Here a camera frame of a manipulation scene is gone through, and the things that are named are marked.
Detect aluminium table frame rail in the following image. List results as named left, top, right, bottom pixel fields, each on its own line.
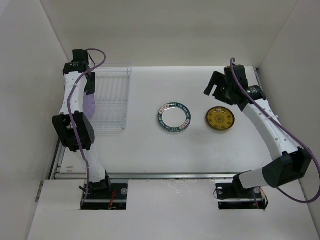
left=49, top=67, right=291, bottom=181

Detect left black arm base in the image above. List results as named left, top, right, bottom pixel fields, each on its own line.
left=79, top=180, right=128, bottom=211

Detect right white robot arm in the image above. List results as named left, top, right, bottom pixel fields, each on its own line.
left=204, top=65, right=312, bottom=197

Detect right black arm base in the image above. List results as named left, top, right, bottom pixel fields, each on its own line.
left=213, top=182, right=269, bottom=211

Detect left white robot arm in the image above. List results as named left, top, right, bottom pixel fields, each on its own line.
left=52, top=48, right=112, bottom=199

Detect purple plate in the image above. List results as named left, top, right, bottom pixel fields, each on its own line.
left=83, top=94, right=96, bottom=121

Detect white wire dish rack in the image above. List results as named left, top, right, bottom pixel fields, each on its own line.
left=90, top=62, right=132, bottom=137

